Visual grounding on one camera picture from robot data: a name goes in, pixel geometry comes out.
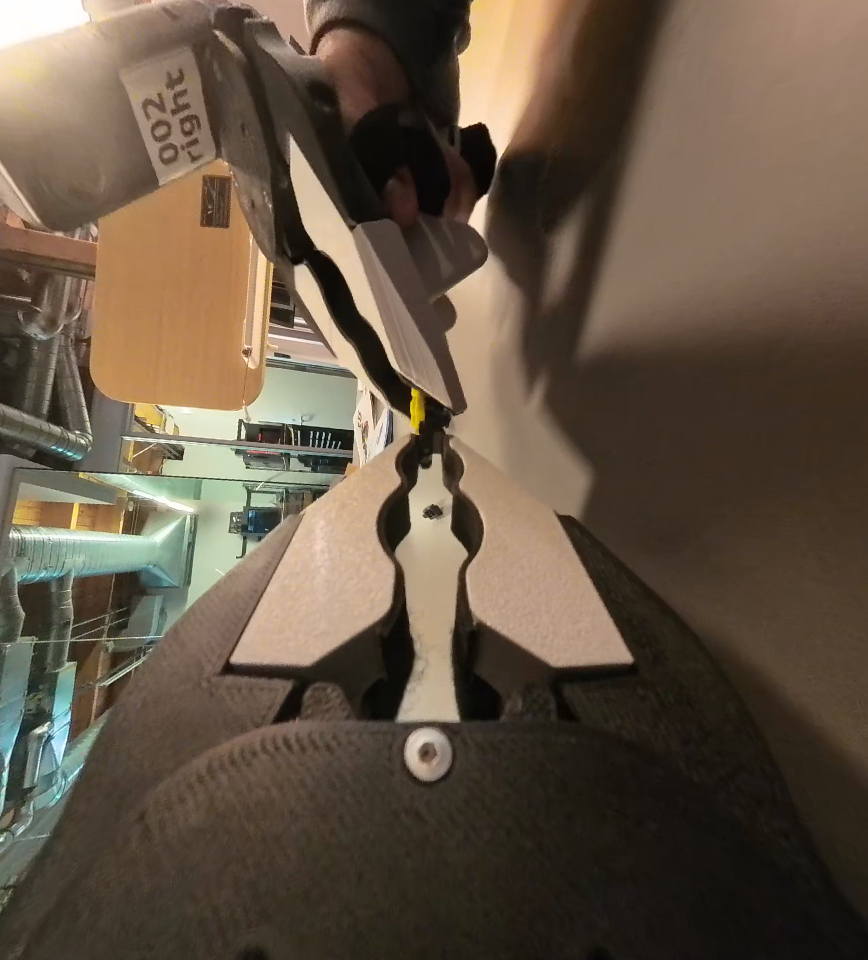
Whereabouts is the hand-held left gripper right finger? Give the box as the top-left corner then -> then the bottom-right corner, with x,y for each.
441,435 -> 636,685

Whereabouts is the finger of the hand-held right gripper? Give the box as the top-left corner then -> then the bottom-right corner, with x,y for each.
287,258 -> 414,415
284,137 -> 470,416

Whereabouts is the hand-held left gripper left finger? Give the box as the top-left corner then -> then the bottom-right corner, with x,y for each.
228,435 -> 414,669

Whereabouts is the black brick block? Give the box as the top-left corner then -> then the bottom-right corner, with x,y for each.
413,410 -> 450,472

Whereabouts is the person's right forearm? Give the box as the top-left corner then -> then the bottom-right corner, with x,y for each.
302,0 -> 476,125

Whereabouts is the person's right hand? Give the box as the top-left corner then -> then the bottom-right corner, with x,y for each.
316,31 -> 480,228

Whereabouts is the black work table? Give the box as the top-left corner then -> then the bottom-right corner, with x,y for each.
230,480 -> 331,562

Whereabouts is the metal storage shelf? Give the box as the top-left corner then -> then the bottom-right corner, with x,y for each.
120,416 -> 354,483

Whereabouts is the wooden book stand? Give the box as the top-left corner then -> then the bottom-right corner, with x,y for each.
89,171 -> 271,412

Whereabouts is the silver spiral ventilation duct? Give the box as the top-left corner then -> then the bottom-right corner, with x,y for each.
6,516 -> 196,595

